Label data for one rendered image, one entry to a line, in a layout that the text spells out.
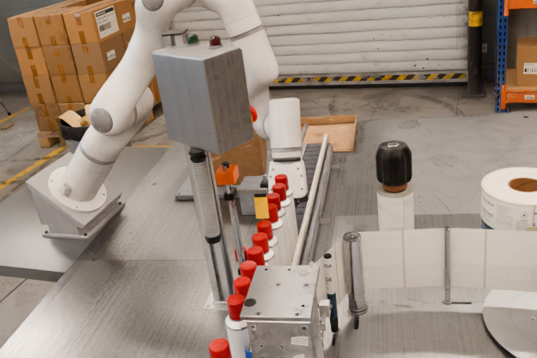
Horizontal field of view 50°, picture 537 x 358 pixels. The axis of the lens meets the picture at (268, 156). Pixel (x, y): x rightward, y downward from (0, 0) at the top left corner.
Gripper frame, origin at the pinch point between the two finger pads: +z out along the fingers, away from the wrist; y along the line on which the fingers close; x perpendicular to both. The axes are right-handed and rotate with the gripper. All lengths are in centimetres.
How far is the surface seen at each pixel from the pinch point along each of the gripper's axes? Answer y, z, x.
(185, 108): -11, -29, -44
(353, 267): 19.0, 5.5, -32.4
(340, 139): 7, -17, 79
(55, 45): -240, -97, 281
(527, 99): 129, -31, 331
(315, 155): 0, -13, 54
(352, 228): 16.2, 4.6, 5.9
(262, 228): 0.0, -2.9, -32.4
